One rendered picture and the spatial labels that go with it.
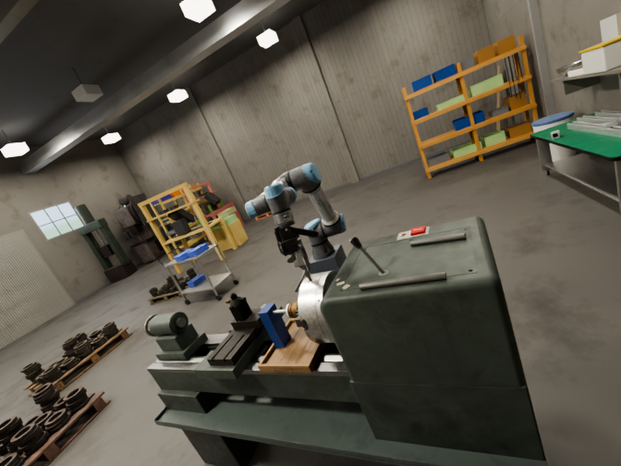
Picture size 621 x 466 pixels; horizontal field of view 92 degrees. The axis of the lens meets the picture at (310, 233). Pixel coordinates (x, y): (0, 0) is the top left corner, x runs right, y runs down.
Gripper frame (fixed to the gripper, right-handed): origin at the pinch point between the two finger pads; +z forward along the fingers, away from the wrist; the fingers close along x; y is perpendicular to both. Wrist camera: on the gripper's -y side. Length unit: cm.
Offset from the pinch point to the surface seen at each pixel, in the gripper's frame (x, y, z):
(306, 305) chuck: -5.2, 4.0, 15.9
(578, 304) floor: -33, -190, 111
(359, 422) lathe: -8, -2, 79
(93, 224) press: -1138, 430, -154
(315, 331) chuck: -3.0, 4.3, 27.1
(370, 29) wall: -696, -572, -418
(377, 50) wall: -700, -580, -357
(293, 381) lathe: -22, 19, 54
